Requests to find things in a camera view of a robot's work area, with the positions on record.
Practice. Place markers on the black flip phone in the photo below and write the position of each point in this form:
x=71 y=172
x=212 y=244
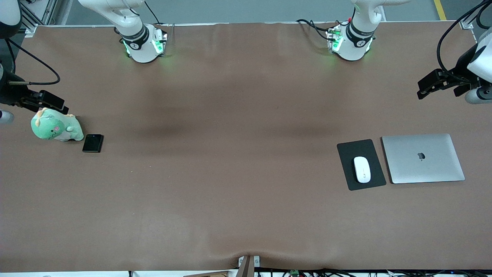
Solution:
x=93 y=143

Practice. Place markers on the black mouse pad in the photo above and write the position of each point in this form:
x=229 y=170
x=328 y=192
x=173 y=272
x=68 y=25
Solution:
x=374 y=181

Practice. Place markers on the white computer mouse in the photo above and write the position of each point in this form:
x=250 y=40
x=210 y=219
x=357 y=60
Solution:
x=362 y=169

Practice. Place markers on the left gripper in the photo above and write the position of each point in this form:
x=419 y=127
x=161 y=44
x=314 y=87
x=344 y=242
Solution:
x=460 y=74

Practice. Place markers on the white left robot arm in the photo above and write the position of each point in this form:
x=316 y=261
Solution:
x=355 y=46

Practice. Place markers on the silver closed laptop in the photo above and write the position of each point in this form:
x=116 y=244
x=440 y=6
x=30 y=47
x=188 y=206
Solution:
x=423 y=169

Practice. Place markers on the brown table cover mat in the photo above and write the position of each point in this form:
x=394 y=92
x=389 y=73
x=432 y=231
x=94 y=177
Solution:
x=230 y=173

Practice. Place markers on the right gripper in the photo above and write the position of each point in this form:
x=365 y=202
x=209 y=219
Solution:
x=8 y=94

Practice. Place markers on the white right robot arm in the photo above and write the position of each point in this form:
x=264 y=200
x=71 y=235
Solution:
x=142 y=50

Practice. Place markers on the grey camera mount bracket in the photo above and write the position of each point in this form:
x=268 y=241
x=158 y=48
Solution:
x=249 y=265

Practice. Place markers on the green plush toy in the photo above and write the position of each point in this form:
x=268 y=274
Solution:
x=54 y=127

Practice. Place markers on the arm base connector block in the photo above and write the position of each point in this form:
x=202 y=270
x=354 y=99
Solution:
x=160 y=42
x=333 y=38

